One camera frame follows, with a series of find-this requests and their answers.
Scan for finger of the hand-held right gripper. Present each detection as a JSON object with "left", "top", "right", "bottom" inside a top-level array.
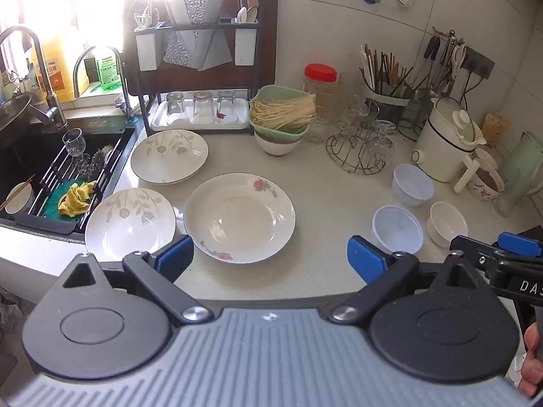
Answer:
[
  {"left": 498, "top": 232, "right": 543, "bottom": 258},
  {"left": 450, "top": 235, "right": 510, "bottom": 272}
]

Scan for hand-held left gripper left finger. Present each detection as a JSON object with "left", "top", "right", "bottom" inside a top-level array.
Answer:
[{"left": 63, "top": 234, "right": 214, "bottom": 324}]

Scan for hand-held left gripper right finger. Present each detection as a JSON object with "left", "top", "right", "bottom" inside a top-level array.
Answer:
[{"left": 332, "top": 236, "right": 482, "bottom": 323}]

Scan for white ceramic bowl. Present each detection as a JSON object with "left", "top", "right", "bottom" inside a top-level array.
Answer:
[{"left": 427, "top": 201, "right": 469, "bottom": 248}]

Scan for translucent plastic bowl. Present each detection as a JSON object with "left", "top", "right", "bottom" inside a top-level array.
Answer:
[
  {"left": 391, "top": 164, "right": 435, "bottom": 208},
  {"left": 372, "top": 205, "right": 424, "bottom": 255}
]

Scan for small leaf print plate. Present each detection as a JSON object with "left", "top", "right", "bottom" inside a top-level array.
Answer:
[{"left": 85, "top": 188, "right": 176, "bottom": 259}]

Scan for rose print plate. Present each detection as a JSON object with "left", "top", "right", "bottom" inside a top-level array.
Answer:
[{"left": 183, "top": 173, "right": 296, "bottom": 266}]

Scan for large leaf print plate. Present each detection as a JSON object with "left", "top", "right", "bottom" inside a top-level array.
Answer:
[{"left": 130, "top": 130, "right": 209, "bottom": 185}]

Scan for person's right hand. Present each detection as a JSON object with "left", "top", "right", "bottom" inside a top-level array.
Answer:
[{"left": 518, "top": 322, "right": 543, "bottom": 397}]

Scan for tall glass tumbler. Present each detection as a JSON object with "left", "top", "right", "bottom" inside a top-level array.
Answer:
[{"left": 492, "top": 170, "right": 523, "bottom": 218}]

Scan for floral bowl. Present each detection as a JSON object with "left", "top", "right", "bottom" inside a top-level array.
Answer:
[{"left": 467, "top": 159, "right": 506, "bottom": 202}]

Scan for pale green kettle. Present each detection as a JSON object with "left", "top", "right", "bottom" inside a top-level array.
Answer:
[{"left": 498, "top": 131, "right": 543, "bottom": 217}]

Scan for small white bowl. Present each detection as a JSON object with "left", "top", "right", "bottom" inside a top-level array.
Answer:
[{"left": 475, "top": 148, "right": 500, "bottom": 170}]

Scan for white electric pot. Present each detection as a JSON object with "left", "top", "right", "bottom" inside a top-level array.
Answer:
[{"left": 411, "top": 97, "right": 488, "bottom": 194}]

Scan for yellow cloth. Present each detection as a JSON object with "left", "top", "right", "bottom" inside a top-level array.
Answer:
[{"left": 58, "top": 181, "right": 98, "bottom": 217}]

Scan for clear glass cup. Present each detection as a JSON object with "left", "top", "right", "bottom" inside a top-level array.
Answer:
[
  {"left": 339, "top": 93, "right": 370, "bottom": 140},
  {"left": 373, "top": 119, "right": 396, "bottom": 169}
]

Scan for yellow packet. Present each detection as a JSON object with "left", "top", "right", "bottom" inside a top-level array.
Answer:
[{"left": 486, "top": 112, "right": 512, "bottom": 145}]

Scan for steel scourer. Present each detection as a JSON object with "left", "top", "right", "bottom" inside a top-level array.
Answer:
[{"left": 78, "top": 146, "right": 113, "bottom": 177}]

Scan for white drip tray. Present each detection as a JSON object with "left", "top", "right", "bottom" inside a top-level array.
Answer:
[{"left": 150, "top": 97, "right": 251, "bottom": 132}]

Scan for green scrub pad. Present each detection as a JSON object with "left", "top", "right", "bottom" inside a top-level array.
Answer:
[{"left": 44, "top": 178, "right": 99, "bottom": 220}]

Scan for white footed bowl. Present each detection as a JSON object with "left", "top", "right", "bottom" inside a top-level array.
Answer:
[{"left": 255, "top": 132, "right": 304, "bottom": 158}]

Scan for green square bowl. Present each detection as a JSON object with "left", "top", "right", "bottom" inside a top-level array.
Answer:
[
  {"left": 249, "top": 121, "right": 307, "bottom": 146},
  {"left": 249, "top": 85, "right": 318, "bottom": 136}
]

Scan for black roll-up drying rack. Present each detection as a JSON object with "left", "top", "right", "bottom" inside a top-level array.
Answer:
[{"left": 3, "top": 136, "right": 125, "bottom": 222}]

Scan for clear drinking glass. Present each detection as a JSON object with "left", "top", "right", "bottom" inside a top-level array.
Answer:
[
  {"left": 192, "top": 91, "right": 214, "bottom": 124},
  {"left": 216, "top": 90, "right": 237, "bottom": 124},
  {"left": 166, "top": 91, "right": 186, "bottom": 124}
]

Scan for wine glass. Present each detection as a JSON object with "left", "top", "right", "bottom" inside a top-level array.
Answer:
[{"left": 62, "top": 129, "right": 86, "bottom": 158}]

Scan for green chopstick holder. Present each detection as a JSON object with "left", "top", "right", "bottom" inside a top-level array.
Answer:
[{"left": 360, "top": 74, "right": 418, "bottom": 134}]

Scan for black dish rack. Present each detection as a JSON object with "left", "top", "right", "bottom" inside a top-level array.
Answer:
[{"left": 123, "top": 0, "right": 264, "bottom": 137}]

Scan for dried noodles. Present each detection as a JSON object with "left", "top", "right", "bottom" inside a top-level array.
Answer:
[{"left": 252, "top": 95, "right": 317, "bottom": 131}]

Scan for white rice bowl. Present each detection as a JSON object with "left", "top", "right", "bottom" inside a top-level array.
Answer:
[{"left": 4, "top": 181, "right": 35, "bottom": 215}]

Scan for black sink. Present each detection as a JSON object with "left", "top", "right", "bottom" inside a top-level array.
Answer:
[{"left": 0, "top": 118, "right": 143, "bottom": 240}]

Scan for black power outlet strip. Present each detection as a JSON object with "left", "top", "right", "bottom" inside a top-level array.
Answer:
[{"left": 460, "top": 49, "right": 495, "bottom": 79}]

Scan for red lid plastic jar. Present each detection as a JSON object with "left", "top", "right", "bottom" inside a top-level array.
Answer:
[{"left": 303, "top": 63, "right": 338, "bottom": 145}]

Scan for bundle of chopsticks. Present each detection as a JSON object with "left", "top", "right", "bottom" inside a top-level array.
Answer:
[{"left": 360, "top": 43, "right": 415, "bottom": 96}]

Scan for green detergent bottle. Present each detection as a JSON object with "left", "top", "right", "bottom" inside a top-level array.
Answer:
[{"left": 94, "top": 44, "right": 127, "bottom": 92}]

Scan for white utensil holder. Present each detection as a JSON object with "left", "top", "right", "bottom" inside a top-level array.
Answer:
[
  {"left": 234, "top": 21, "right": 259, "bottom": 67},
  {"left": 135, "top": 30, "right": 163, "bottom": 72}
]

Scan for curved steel faucet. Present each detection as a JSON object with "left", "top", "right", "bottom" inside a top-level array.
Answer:
[{"left": 73, "top": 46, "right": 134, "bottom": 119}]

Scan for steel pot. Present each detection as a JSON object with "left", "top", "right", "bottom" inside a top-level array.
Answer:
[{"left": 0, "top": 93, "right": 34, "bottom": 133}]

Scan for yellow oil bottle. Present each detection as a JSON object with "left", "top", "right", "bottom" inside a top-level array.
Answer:
[{"left": 29, "top": 21, "right": 80, "bottom": 103}]

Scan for wooden cutting board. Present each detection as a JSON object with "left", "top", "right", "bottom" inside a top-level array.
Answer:
[{"left": 123, "top": 0, "right": 279, "bottom": 99}]

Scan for grey patterned board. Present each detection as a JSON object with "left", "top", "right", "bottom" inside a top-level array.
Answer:
[{"left": 163, "top": 0, "right": 237, "bottom": 71}]

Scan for small white pitcher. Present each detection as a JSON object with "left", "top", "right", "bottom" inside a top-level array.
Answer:
[{"left": 133, "top": 6, "right": 160, "bottom": 31}]

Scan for tall steel faucet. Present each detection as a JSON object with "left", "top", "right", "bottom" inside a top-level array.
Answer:
[{"left": 0, "top": 25, "right": 69, "bottom": 132}]

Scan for wire cup rack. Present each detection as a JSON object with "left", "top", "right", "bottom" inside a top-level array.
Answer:
[{"left": 326, "top": 99, "right": 395, "bottom": 175}]

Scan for black power cable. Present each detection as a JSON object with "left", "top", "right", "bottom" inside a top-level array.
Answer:
[{"left": 460, "top": 68, "right": 478, "bottom": 111}]

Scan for black handled tool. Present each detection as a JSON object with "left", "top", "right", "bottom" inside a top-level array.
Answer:
[{"left": 424, "top": 36, "right": 442, "bottom": 62}]

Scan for metal hook rail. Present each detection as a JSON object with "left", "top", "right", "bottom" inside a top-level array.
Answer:
[{"left": 432, "top": 26, "right": 468, "bottom": 43}]

